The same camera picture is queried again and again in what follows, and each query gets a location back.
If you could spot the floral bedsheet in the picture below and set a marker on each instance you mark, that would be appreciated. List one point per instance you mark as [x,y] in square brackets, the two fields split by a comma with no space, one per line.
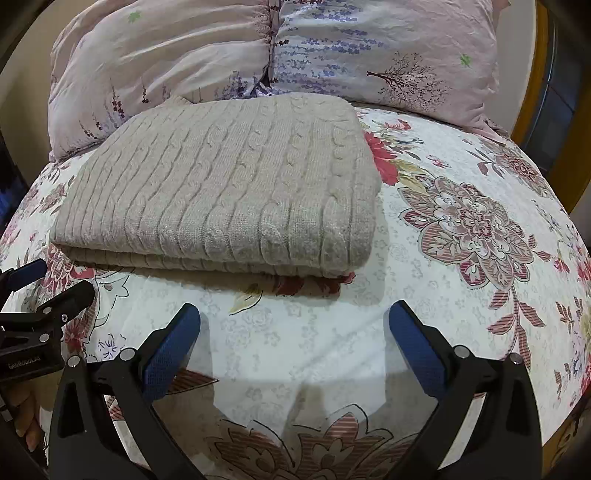
[323,323]

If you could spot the pink tree print pillow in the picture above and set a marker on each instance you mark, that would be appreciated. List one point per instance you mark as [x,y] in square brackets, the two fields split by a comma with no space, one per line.
[378,50]

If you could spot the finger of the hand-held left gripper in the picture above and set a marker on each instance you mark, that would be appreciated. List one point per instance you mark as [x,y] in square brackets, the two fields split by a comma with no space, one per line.
[27,272]
[69,300]

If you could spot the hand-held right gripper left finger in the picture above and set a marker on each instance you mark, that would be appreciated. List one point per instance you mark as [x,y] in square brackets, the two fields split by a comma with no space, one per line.
[171,355]

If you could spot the person's left hand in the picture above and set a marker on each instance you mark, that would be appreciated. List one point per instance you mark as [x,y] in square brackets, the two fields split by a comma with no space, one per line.
[27,410]

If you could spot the pink lavender print pillow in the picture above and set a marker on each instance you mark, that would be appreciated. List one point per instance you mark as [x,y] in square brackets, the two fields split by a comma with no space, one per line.
[161,60]

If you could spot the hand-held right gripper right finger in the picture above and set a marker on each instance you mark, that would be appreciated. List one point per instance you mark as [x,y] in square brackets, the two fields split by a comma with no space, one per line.
[415,350]

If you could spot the brown wooden headboard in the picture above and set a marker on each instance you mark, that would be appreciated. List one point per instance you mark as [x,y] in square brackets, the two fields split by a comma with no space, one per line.
[534,69]

